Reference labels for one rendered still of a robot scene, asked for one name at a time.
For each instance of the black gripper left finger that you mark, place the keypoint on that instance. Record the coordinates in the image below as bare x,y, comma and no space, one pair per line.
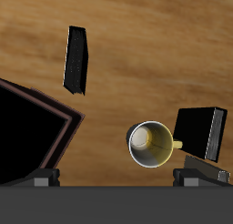
42,176

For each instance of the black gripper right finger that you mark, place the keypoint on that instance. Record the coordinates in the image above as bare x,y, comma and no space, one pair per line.
188,176

